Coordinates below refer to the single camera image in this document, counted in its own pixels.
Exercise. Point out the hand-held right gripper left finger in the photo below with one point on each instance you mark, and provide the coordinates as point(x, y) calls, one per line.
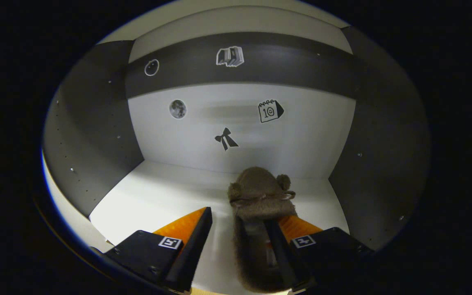
point(191, 246)

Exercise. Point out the brown fuzzy shoe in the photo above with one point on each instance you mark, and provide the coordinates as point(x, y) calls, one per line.
point(256, 192)

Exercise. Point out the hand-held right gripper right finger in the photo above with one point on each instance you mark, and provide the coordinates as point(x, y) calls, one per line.
point(279, 250)

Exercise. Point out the white shoe cabinet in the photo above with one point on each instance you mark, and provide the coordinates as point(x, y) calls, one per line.
point(170, 192)

